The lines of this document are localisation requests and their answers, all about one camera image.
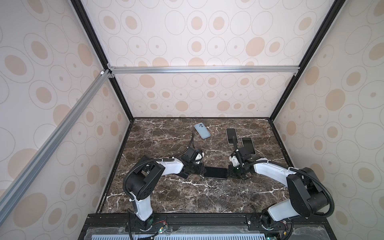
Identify light blue case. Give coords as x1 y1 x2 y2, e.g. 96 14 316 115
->
226 128 239 146
241 137 257 157
194 123 211 140

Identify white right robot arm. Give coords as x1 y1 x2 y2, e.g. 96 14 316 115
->
229 155 335 231

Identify horizontal aluminium frame bar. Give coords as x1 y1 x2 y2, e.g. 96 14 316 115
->
111 65 300 75

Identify diagonal aluminium frame bar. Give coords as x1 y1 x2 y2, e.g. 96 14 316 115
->
1 69 112 224

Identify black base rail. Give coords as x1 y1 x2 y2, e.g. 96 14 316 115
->
79 213 336 240

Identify white-edged phone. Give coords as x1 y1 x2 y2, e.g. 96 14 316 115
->
226 128 239 146

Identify black corrugated right cable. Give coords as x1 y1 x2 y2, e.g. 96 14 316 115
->
232 136 335 218

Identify black phone case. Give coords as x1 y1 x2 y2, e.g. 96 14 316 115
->
203 166 229 181

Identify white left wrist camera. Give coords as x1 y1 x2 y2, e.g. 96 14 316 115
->
182 147 204 163

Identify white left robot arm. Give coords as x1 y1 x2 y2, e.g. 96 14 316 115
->
123 151 204 231

